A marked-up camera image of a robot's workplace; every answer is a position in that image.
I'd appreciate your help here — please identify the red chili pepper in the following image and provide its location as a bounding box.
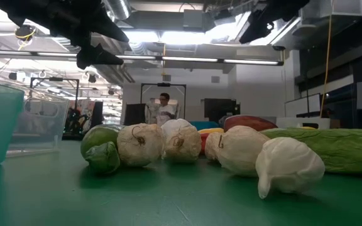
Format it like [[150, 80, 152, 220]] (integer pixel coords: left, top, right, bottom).
[[199, 132, 210, 154]]

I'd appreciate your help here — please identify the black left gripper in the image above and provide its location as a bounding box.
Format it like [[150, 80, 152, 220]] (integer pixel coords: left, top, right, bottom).
[[0, 0, 130, 70]]

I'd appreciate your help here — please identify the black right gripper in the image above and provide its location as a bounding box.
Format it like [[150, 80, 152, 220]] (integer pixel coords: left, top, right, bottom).
[[239, 0, 310, 45]]

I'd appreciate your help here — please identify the person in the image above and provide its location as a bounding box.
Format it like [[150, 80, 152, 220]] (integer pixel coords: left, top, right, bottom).
[[155, 92, 177, 126]]

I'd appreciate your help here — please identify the black gantry frame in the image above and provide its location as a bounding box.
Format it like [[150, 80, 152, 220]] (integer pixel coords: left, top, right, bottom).
[[140, 82, 187, 120]]

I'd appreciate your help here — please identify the blue plastic bin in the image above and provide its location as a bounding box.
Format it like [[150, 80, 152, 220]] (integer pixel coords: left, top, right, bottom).
[[189, 121, 221, 131]]

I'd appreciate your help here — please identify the black monitor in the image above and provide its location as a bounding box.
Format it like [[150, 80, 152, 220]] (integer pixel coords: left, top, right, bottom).
[[203, 98, 241, 123], [123, 103, 146, 126]]

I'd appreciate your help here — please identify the red vegetable toy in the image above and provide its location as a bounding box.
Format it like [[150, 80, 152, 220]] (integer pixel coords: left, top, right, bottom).
[[223, 115, 278, 132]]

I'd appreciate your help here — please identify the white garlic bulb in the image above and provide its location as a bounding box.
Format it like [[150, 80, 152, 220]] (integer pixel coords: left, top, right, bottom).
[[255, 136, 326, 200], [161, 118, 194, 139]]

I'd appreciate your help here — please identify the yellow hanging cable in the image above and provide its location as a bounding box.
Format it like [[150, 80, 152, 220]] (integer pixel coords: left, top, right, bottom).
[[319, 14, 333, 119]]

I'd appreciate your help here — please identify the small green cabbage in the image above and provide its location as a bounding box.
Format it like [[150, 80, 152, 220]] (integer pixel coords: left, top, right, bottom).
[[84, 141, 121, 175]]

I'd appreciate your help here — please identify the silver round air duct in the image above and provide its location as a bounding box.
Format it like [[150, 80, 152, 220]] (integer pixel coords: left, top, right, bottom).
[[104, 0, 131, 21]]

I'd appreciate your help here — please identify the white board panel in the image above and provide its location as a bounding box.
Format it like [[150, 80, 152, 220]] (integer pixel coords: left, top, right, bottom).
[[285, 93, 322, 119]]

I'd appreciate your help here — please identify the black upright panel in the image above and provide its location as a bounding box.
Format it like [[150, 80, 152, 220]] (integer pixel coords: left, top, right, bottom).
[[89, 100, 104, 129]]

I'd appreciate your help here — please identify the clear plastic bin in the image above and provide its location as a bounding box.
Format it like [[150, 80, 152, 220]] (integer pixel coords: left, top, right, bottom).
[[6, 80, 71, 158]]

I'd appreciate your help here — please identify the long ceiling strip light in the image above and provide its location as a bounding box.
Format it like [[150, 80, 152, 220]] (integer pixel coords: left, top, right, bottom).
[[0, 49, 285, 66]]

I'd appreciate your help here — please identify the black frame stand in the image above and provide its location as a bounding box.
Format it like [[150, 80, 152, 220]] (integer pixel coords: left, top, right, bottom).
[[29, 77, 80, 141]]

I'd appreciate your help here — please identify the long green cucumber toy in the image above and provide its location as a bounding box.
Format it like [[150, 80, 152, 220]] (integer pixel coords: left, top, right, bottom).
[[261, 127, 362, 175]]

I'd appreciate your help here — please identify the white plastic bin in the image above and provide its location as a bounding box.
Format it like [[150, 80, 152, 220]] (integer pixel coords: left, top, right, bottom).
[[276, 117, 332, 130]]

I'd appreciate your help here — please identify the grey ceiling ventilation unit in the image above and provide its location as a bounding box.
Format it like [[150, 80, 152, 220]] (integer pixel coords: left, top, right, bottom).
[[182, 9, 216, 32]]

